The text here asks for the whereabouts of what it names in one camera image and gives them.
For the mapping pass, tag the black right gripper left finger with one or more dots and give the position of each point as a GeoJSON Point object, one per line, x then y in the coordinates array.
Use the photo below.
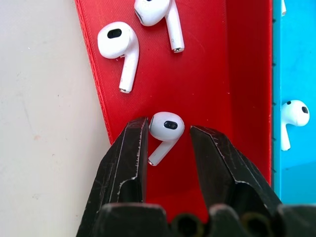
{"type": "Point", "coordinates": [126, 158]}

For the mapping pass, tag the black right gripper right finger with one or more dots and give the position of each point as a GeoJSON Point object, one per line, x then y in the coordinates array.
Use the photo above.
{"type": "Point", "coordinates": [217, 168]}

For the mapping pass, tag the white earbud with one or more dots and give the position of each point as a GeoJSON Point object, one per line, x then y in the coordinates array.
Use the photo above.
{"type": "Point", "coordinates": [166, 128]}
{"type": "Point", "coordinates": [158, 14]}
{"type": "Point", "coordinates": [295, 116]}
{"type": "Point", "coordinates": [118, 44]}

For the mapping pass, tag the red plastic tray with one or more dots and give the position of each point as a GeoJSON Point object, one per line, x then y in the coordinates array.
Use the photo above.
{"type": "Point", "coordinates": [197, 74]}

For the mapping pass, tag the blue plastic tray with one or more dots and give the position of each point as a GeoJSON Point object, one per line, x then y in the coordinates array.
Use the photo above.
{"type": "Point", "coordinates": [293, 61]}

